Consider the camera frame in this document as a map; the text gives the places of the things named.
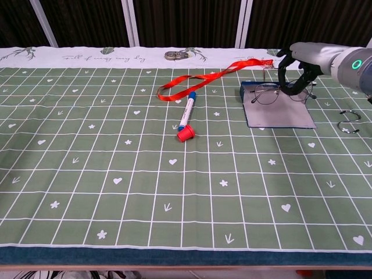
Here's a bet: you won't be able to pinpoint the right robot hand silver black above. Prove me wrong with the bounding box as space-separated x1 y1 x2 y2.
276 42 346 96

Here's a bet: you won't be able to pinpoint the wire-frame eyeglasses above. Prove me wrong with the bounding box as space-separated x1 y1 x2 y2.
250 78 317 105

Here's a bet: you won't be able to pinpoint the blue grey folding glasses case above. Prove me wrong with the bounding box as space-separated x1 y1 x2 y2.
239 80 317 129

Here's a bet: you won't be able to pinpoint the clear plastic badge holder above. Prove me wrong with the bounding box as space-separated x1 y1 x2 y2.
259 63 280 85

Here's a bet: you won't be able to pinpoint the white blue marker pen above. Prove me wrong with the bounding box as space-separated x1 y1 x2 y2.
177 91 197 132

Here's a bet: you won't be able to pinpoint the red marker cap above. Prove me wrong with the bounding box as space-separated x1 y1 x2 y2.
176 125 196 143

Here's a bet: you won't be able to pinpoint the green grid tablecloth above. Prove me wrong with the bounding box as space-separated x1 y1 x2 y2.
0 45 372 259

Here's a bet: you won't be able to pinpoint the orange lanyard strap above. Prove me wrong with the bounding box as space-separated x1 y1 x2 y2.
156 58 274 102

